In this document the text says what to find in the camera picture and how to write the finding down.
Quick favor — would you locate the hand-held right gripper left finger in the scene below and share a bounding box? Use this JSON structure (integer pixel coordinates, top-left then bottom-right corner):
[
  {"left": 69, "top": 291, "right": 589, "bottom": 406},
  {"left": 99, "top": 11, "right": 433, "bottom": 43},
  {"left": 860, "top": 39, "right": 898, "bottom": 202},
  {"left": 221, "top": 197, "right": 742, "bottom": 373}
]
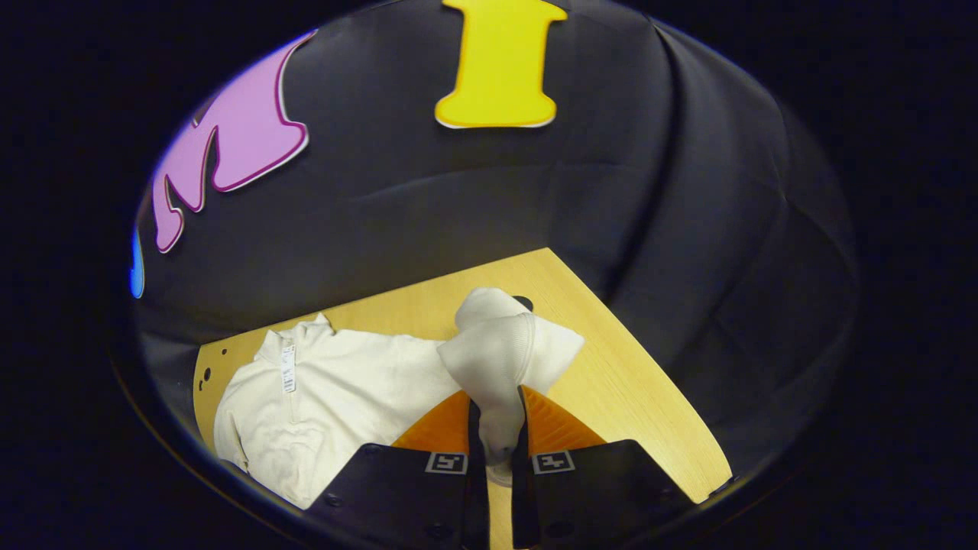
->
[{"left": 306, "top": 390, "right": 490, "bottom": 550}]

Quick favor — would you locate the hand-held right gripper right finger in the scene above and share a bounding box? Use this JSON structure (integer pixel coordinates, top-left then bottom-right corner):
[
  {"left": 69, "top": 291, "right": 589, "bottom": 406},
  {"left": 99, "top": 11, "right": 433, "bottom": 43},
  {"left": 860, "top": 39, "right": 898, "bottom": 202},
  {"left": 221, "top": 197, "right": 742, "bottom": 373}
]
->
[{"left": 510, "top": 385, "right": 692, "bottom": 550}]

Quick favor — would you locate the white long-sleeved garment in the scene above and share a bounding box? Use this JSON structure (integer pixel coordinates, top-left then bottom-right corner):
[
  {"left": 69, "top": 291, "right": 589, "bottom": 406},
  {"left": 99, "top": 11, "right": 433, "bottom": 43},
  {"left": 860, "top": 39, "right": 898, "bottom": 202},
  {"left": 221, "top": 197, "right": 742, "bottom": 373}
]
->
[{"left": 213, "top": 287, "right": 586, "bottom": 510}]

